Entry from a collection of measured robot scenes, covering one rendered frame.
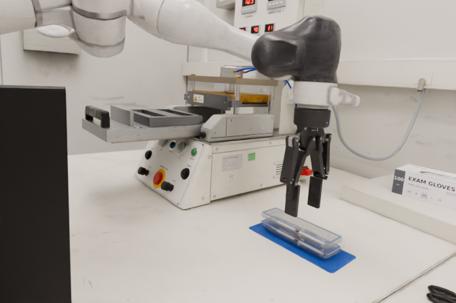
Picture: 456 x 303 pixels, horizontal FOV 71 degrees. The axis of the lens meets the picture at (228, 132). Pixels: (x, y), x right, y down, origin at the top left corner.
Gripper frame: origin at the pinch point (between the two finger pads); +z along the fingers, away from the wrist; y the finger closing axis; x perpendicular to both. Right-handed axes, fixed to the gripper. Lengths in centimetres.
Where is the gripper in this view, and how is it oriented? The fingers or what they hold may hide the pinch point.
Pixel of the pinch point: (303, 198)
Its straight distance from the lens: 74.1
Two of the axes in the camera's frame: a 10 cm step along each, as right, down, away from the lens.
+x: 6.5, 1.6, -7.4
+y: -7.6, 0.6, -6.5
